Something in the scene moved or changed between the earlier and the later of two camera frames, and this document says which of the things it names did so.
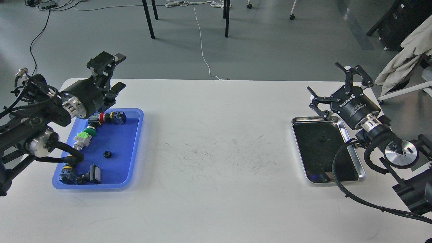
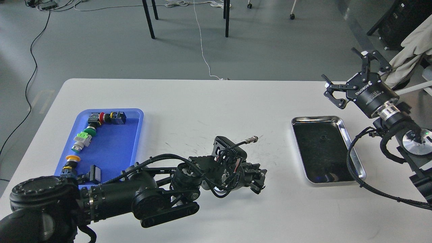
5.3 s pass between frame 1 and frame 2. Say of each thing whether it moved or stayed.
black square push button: stayed
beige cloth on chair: stayed
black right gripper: moved
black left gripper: moved
